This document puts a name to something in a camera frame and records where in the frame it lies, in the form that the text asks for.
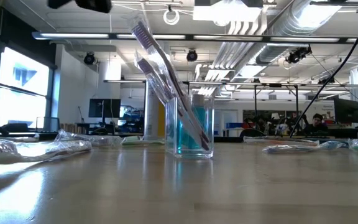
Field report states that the clear acrylic holder box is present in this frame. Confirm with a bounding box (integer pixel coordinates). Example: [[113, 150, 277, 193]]
[[165, 95, 215, 160]]

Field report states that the blue toothbrush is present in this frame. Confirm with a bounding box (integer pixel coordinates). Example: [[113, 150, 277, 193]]
[[262, 140, 350, 155]]

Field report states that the black background robot station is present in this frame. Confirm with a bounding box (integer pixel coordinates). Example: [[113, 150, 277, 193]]
[[244, 111, 307, 135]]

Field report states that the black ceiling spotlight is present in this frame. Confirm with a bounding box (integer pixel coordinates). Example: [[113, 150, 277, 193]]
[[186, 48, 198, 62], [83, 52, 98, 66]]

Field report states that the black computer monitor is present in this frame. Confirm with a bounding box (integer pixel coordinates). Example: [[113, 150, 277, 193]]
[[333, 98, 358, 124], [88, 98, 122, 118]]

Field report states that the blue background machine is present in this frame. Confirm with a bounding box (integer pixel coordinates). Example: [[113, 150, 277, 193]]
[[119, 105, 145, 134]]

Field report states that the wooden shelf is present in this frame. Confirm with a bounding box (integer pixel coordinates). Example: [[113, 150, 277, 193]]
[[60, 123, 88, 134]]

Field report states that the white yellow wipes canister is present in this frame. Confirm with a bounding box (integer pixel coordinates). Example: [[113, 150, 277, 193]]
[[144, 79, 167, 141]]

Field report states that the large white ceiling lamp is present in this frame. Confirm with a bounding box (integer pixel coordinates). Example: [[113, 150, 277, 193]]
[[193, 0, 264, 23]]

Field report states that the toothbrush in clear wrapper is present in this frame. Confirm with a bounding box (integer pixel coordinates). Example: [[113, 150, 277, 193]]
[[0, 133, 40, 143]]

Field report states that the black chair back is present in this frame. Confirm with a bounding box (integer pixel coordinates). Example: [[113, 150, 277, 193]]
[[239, 128, 267, 138]]

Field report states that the black ceiling track light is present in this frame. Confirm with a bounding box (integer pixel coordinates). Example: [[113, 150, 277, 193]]
[[285, 44, 313, 65]]

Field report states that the person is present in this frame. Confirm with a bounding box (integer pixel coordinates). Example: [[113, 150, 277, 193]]
[[303, 113, 329, 136]]

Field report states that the white coiled ceiling cable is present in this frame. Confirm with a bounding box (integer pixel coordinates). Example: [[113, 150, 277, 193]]
[[162, 8, 181, 26]]

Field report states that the black aluminium table frame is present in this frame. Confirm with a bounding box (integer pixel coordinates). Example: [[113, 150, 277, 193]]
[[0, 131, 358, 140]]

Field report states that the silver ventilation duct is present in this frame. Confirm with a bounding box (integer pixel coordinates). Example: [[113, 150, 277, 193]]
[[255, 0, 343, 65]]

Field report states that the black metal gantry frame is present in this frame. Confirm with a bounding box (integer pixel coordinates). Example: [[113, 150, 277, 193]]
[[253, 82, 300, 118]]

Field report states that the long black cable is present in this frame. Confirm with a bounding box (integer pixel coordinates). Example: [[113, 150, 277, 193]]
[[290, 0, 358, 138]]

